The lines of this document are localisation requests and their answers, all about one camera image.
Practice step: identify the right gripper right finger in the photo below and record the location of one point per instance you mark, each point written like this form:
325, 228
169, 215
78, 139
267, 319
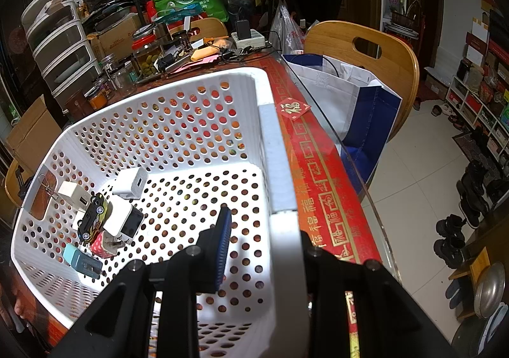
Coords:
319, 265

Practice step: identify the white plastic drawer tower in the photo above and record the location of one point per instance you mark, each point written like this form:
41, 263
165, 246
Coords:
60, 47

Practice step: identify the teal grey charger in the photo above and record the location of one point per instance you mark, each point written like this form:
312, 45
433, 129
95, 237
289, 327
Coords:
81, 262

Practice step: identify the white USB charger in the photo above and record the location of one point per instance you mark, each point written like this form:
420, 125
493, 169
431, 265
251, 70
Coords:
130, 183

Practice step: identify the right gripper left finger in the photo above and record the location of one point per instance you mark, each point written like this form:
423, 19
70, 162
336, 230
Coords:
214, 245

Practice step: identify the white perforated plastic basket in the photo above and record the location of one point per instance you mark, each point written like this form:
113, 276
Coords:
209, 141

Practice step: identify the pink polka dot charger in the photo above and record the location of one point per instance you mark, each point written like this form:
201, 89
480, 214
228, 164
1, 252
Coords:
105, 245

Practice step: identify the white black power adapter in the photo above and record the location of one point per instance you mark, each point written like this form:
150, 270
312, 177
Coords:
122, 219

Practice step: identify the black yellow toy car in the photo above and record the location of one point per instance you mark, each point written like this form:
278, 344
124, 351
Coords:
92, 221

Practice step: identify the wooden chair far side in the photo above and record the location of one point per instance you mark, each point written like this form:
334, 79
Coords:
207, 28

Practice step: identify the red fu sticker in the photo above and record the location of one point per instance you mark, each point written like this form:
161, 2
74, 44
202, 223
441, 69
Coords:
292, 109

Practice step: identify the metal pot lid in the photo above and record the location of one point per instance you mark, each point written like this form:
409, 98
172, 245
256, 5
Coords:
489, 290

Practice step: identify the wooden chair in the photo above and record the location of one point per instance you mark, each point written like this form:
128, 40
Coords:
207, 28
17, 182
387, 57

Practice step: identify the brown cardboard box background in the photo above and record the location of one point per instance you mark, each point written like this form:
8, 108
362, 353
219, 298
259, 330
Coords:
117, 40

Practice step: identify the cardboard box on chair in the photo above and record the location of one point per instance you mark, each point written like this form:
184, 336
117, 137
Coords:
33, 136

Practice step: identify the white power strip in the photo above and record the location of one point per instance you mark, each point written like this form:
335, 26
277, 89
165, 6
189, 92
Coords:
255, 41

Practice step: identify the white blue paper bag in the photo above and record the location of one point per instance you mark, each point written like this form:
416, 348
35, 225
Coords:
354, 107

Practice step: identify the cream wall charger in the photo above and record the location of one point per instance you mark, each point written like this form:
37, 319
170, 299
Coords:
76, 196

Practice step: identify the white shelf unit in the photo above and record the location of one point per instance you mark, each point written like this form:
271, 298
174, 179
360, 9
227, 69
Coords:
476, 113

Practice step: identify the glass jar red lid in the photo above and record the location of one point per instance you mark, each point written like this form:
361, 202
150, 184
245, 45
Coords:
146, 51

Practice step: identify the wooden chair right side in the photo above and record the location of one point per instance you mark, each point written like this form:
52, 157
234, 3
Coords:
387, 57

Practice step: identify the wooden chair left side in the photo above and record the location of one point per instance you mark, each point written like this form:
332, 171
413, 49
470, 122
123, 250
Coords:
17, 182

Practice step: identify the person hand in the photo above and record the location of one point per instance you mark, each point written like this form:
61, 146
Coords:
25, 303

